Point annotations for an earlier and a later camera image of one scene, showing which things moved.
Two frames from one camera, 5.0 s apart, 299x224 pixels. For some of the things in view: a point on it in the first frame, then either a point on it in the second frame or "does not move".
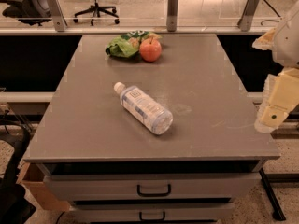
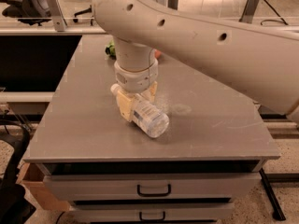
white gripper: x=288 y=42 to x=136 y=79
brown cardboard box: x=32 y=175 does not move
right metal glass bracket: x=247 y=18 does not move
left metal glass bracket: x=56 y=10 does not move
